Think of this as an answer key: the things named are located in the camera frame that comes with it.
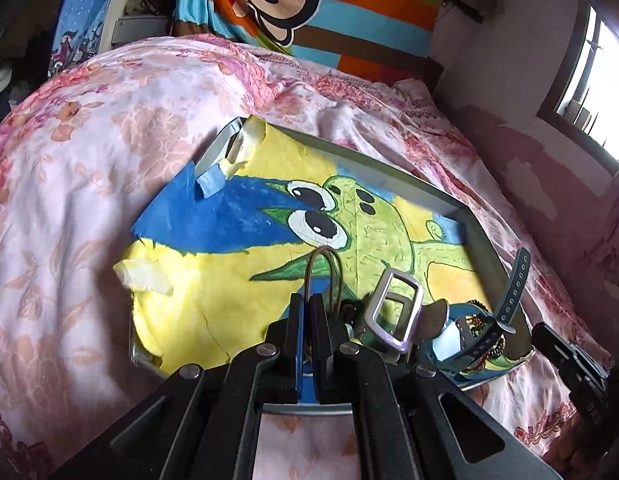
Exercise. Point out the white bedside furniture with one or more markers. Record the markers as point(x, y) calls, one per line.
point(139, 25)

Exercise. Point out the cartoon drawing paper liner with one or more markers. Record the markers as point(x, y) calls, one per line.
point(189, 280)

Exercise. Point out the blue printed cloth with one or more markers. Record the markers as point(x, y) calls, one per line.
point(84, 10)

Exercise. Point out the silver belt buckle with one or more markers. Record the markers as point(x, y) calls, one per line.
point(374, 310)

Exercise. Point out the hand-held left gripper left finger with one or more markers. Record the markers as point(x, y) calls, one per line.
point(295, 355)

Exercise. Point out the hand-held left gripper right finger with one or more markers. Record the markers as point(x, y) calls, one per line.
point(320, 355)

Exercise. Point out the pink floral bedsheet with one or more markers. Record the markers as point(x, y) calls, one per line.
point(64, 210)

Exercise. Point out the window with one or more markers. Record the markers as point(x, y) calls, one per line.
point(604, 85)

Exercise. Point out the striped monkey print pillow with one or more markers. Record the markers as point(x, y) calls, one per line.
point(369, 5)

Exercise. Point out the blue wrist watch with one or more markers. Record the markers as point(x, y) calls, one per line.
point(452, 350)

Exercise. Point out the grey shallow cardboard box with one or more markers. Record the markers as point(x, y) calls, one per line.
point(369, 171)

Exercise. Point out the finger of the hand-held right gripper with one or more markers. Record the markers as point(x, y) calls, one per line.
point(589, 400)
point(564, 352)

